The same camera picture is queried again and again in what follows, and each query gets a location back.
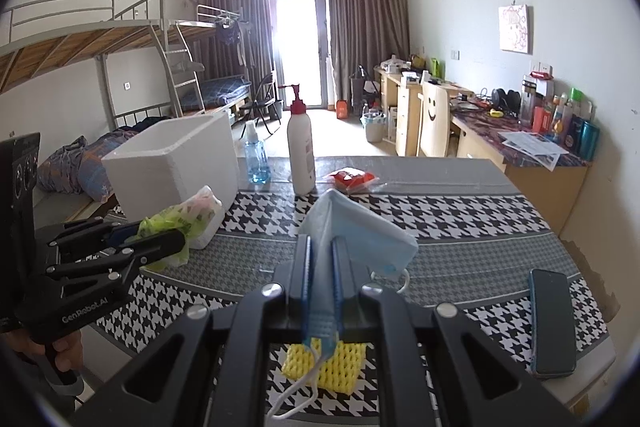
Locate printed papers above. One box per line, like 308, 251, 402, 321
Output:
497, 130, 570, 172

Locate wooden chair with smiley face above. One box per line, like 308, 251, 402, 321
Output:
417, 79, 458, 158

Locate blue spray bottle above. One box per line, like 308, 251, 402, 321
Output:
244, 119, 271, 184

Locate pink cartoon wall picture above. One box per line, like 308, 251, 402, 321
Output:
497, 4, 533, 54

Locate smartphone in blue case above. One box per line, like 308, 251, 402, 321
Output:
529, 268, 577, 379

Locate red snack packet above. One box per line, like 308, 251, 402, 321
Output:
322, 167, 383, 194

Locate white pump bottle red cap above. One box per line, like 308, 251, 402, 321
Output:
280, 83, 317, 196

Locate grey crumpled cloth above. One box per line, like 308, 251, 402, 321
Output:
37, 137, 88, 195

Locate blue face mask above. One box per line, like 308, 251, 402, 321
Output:
265, 189, 420, 423

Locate group of bottles on desk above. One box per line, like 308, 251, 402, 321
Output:
520, 74, 601, 162

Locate dark blue blanket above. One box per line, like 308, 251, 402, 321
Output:
120, 117, 162, 134

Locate yellow foam net sleeve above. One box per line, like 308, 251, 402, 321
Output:
281, 339, 370, 392

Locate black headphones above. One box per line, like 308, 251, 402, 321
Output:
490, 88, 523, 112

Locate white foam box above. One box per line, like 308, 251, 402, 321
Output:
101, 111, 240, 250

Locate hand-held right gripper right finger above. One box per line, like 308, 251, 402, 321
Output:
331, 237, 566, 427

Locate yellow-green plastic bag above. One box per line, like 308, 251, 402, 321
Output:
137, 185, 223, 270

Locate wooden desk with floral cover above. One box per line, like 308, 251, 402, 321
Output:
450, 104, 593, 235

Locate black folding chair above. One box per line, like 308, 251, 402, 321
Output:
239, 74, 281, 138

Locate brown curtain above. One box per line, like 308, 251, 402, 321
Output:
326, 0, 412, 108
196, 0, 275, 108

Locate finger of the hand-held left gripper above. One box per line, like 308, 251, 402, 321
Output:
47, 217, 143, 250
45, 229, 185, 280

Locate white plastic bucket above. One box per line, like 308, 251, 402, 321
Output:
361, 111, 387, 142

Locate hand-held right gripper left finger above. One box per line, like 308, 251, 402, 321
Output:
82, 233, 317, 427

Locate glass balcony door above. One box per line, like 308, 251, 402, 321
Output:
265, 0, 333, 110

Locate dark hanging clothes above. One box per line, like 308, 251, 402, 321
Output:
212, 19, 243, 48

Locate blue checked bedding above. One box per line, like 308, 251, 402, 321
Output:
180, 76, 252, 112

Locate person's left hand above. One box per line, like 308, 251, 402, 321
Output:
7, 329, 85, 375

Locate blue orange folded quilt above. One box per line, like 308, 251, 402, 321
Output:
77, 129, 142, 202

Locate grey metal bunk bed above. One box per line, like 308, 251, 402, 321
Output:
0, 0, 201, 218
177, 4, 256, 122

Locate grey metal bed ladder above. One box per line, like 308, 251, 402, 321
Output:
157, 19, 206, 118

